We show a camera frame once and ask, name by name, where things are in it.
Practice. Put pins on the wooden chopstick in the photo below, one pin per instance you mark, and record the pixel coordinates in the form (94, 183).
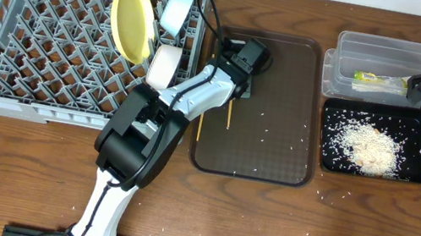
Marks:
(200, 127)
(229, 114)

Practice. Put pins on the green white snack wrapper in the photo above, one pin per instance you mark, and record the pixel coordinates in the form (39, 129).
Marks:
(381, 80)

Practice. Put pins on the white bowl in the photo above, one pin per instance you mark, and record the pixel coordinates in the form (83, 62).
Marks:
(163, 66)

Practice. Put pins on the light blue bowl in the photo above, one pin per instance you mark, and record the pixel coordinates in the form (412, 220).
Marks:
(174, 15)

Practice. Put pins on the yellow plate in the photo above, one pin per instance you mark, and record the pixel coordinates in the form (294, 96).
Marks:
(132, 28)

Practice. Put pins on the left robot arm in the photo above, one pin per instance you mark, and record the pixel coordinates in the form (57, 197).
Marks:
(137, 142)

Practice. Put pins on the black waste tray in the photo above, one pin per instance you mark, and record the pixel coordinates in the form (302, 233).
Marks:
(403, 124)

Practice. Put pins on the pile of rice waste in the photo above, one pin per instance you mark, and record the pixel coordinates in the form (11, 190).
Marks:
(371, 152)

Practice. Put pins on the brown serving tray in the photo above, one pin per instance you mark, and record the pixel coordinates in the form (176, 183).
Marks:
(273, 135)

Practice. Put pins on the clear plastic bin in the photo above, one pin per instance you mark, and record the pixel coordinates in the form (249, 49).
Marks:
(372, 54)

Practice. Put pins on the grey dish rack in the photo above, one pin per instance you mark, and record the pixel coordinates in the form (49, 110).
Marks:
(59, 63)

